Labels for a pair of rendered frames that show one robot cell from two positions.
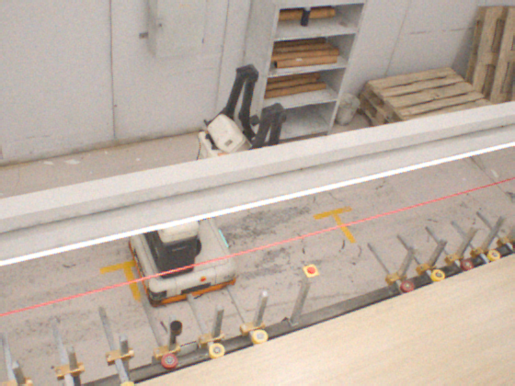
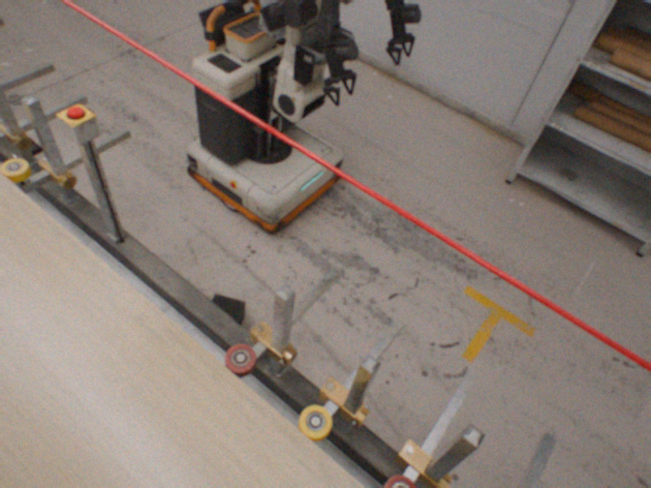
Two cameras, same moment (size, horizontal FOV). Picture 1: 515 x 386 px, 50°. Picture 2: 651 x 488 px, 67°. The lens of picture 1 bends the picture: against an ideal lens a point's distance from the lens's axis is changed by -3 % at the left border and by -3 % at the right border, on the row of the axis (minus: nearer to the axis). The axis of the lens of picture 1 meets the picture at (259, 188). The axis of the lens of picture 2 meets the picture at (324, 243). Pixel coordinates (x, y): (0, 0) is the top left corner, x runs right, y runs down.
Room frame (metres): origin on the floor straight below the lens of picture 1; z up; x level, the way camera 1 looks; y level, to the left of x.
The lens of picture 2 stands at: (2.09, -1.56, 2.10)
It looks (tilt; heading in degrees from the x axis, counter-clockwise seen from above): 51 degrees down; 63
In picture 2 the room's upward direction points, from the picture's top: 11 degrees clockwise
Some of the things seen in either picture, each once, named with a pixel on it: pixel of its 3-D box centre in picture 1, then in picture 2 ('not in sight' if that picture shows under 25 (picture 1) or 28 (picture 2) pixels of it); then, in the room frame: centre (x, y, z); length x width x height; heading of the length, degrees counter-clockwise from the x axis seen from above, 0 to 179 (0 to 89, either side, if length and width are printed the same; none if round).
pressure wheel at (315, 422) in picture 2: (435, 279); (313, 428); (2.33, -1.21, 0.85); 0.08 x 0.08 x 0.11
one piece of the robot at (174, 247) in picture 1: (172, 221); (255, 91); (2.62, 0.55, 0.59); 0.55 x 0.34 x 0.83; 32
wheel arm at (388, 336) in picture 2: (417, 258); (357, 375); (2.50, -1.11, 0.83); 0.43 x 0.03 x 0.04; 33
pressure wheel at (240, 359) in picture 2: (405, 290); (240, 366); (2.19, -1.00, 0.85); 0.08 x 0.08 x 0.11
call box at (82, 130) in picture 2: (309, 275); (79, 126); (1.91, -0.35, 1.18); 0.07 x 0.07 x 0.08; 33
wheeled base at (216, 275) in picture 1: (181, 255); (265, 163); (2.67, 0.47, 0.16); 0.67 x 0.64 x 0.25; 122
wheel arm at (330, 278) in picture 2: (386, 268); (289, 320); (2.36, -0.90, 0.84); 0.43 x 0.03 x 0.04; 33
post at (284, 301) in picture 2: (402, 270); (280, 339); (2.31, -0.98, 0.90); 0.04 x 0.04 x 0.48; 33
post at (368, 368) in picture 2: (431, 263); (354, 402); (2.45, -1.19, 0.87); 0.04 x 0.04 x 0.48; 33
